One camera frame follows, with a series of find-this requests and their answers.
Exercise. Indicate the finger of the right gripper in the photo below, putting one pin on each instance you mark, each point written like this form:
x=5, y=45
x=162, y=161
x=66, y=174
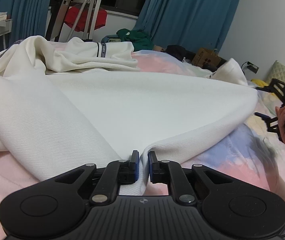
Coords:
x=277, y=87
x=271, y=123

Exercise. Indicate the garment steamer stand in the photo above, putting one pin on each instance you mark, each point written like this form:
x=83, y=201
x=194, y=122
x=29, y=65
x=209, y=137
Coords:
x=92, y=14

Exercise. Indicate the white sweatshirt garment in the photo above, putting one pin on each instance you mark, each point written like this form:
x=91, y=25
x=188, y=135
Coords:
x=65, y=105

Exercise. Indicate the black sofa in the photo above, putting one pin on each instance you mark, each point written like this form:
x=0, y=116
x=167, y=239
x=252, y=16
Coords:
x=181, y=54

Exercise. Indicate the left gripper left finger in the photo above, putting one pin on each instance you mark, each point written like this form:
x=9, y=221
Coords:
x=58, y=205

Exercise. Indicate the yellow pillow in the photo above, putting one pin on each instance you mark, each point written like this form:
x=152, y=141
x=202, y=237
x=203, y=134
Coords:
x=259, y=83

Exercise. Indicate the green garment pile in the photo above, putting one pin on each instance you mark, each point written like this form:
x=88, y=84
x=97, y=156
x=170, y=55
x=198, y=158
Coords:
x=140, y=39

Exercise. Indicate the brown paper bag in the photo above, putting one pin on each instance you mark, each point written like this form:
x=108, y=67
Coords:
x=206, y=56

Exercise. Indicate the blue curtain left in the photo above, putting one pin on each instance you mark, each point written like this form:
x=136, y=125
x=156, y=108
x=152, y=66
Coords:
x=28, y=18

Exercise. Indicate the red garment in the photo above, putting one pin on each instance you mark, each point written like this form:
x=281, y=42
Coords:
x=73, y=12

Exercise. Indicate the beige air purifier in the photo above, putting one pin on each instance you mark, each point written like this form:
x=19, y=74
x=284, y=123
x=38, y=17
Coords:
x=56, y=22

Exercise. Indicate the pastel bed sheet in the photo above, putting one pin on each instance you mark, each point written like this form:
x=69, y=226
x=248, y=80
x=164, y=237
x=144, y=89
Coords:
x=247, y=153

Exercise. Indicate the wall power socket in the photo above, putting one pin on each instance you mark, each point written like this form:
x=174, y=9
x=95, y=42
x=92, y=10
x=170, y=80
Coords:
x=252, y=67

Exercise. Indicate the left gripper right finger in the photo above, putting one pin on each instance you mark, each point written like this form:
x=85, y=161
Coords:
x=226, y=203

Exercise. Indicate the blue curtain right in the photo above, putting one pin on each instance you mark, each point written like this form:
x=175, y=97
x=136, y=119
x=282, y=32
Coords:
x=192, y=24

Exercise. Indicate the blue curtain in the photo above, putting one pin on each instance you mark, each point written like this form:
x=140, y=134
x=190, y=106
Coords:
x=192, y=24
x=28, y=18

